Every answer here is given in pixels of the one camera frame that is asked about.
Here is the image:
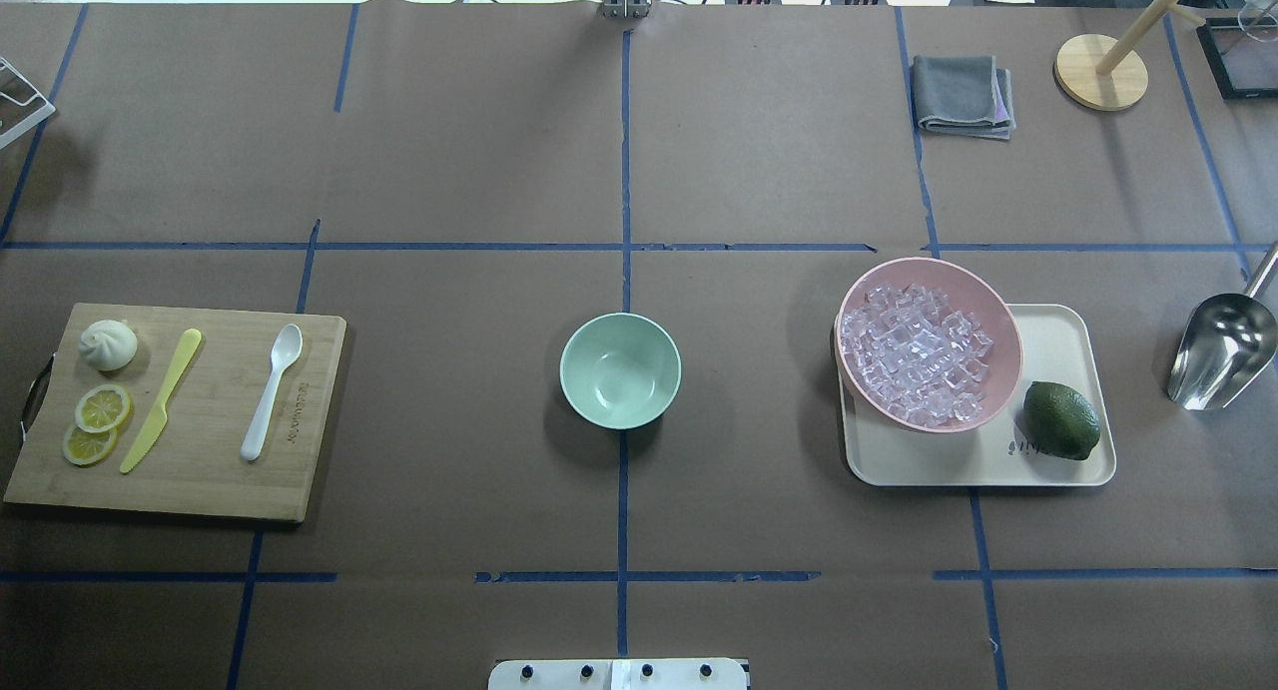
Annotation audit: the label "clear ice cubes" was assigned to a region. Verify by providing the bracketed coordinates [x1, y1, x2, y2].
[836, 284, 993, 429]

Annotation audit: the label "lemon slice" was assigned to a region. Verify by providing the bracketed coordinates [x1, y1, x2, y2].
[61, 424, 119, 466]
[74, 383, 134, 434]

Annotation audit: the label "bamboo cutting board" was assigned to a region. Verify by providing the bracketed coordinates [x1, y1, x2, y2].
[5, 303, 348, 523]

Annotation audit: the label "beige plastic tray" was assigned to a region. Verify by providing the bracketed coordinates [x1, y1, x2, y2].
[841, 304, 1117, 488]

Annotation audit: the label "pink bowl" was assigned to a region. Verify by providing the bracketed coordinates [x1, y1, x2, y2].
[835, 257, 1022, 432]

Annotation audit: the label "green lime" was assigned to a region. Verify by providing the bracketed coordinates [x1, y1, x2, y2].
[1021, 380, 1103, 461]

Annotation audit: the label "wooden stand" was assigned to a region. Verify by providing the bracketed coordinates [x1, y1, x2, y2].
[1053, 0, 1206, 112]

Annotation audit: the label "upper lemon slice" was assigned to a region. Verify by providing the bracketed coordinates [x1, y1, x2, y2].
[74, 383, 134, 434]

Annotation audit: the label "black framed tray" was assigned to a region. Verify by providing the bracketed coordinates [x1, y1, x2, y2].
[1196, 15, 1277, 100]

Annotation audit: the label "mint green bowl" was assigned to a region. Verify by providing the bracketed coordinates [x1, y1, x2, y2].
[558, 313, 682, 431]

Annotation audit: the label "yellow plastic knife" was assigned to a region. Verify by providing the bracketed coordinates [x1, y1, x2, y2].
[119, 328, 204, 473]

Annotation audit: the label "metal ice scoop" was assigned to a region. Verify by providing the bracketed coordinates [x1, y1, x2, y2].
[1166, 244, 1277, 409]

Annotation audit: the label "white steamed bun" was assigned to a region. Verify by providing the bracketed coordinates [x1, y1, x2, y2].
[78, 319, 141, 374]

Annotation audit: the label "white plastic spoon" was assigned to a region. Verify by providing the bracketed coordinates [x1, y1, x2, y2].
[239, 325, 305, 463]

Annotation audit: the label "lower lemon slice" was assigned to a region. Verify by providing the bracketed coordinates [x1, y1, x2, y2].
[61, 424, 119, 466]

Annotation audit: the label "white wire cup rack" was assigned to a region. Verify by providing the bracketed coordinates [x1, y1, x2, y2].
[0, 58, 56, 150]

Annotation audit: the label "folded grey cloth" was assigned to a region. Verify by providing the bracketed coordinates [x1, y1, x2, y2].
[910, 56, 1016, 141]

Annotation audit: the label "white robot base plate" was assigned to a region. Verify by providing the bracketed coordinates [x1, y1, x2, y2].
[487, 657, 751, 689]

